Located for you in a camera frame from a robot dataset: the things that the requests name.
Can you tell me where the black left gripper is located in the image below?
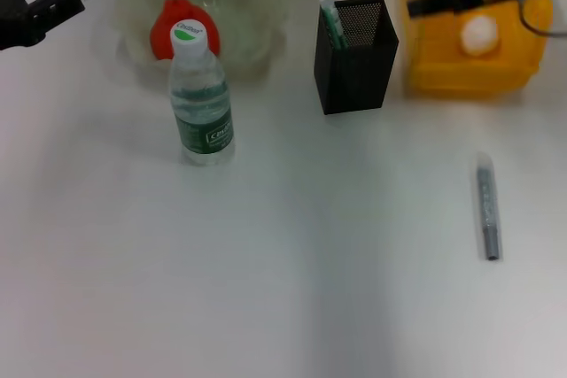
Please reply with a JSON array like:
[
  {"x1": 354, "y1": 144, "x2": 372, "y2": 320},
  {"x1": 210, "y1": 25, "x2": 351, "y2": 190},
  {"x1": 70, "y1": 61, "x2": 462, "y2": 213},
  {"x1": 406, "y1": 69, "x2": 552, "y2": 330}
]
[{"x1": 0, "y1": 0, "x2": 101, "y2": 52}]

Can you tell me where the white paper ball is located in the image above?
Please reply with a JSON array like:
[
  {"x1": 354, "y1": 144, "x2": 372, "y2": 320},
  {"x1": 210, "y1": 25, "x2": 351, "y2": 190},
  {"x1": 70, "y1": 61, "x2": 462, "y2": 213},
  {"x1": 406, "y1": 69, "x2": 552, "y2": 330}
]
[{"x1": 460, "y1": 14, "x2": 501, "y2": 58}]

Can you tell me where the orange fruit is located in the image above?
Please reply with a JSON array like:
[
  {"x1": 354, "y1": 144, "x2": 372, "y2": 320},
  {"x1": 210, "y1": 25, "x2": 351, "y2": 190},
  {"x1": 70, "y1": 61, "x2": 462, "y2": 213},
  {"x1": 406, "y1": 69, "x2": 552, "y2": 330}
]
[{"x1": 149, "y1": 0, "x2": 221, "y2": 62}]

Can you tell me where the clear green-label water bottle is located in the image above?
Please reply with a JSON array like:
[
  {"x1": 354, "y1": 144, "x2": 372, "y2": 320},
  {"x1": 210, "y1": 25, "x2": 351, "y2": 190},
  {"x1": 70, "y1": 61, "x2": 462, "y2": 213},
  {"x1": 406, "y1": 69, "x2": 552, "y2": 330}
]
[{"x1": 169, "y1": 18, "x2": 236, "y2": 166}]

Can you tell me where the grey pen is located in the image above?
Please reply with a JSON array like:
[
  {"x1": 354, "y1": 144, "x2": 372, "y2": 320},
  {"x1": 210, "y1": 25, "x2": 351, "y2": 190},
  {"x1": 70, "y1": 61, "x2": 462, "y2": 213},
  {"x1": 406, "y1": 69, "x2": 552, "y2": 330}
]
[{"x1": 470, "y1": 150, "x2": 503, "y2": 262}]

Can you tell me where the black mesh pen holder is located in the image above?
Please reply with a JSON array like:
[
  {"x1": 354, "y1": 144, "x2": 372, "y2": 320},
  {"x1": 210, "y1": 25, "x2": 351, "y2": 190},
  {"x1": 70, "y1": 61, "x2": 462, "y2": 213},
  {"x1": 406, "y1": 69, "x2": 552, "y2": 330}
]
[{"x1": 313, "y1": 0, "x2": 400, "y2": 116}]

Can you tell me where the pale green glass fruit bowl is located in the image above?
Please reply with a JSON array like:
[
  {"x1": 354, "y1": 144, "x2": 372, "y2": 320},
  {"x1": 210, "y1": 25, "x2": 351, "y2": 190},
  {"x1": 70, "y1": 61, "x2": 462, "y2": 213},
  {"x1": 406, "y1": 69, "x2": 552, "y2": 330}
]
[{"x1": 113, "y1": 0, "x2": 287, "y2": 85}]

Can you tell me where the yellow plastic bin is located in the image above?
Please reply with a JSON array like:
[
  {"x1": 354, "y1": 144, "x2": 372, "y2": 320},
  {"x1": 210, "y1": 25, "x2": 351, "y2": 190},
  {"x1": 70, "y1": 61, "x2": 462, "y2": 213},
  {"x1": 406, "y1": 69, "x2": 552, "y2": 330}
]
[{"x1": 400, "y1": 0, "x2": 555, "y2": 98}]

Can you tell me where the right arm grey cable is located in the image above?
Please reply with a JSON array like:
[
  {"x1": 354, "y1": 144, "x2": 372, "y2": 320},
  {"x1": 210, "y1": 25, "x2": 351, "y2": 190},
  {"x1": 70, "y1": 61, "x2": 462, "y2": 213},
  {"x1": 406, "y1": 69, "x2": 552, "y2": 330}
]
[{"x1": 517, "y1": 0, "x2": 567, "y2": 38}]

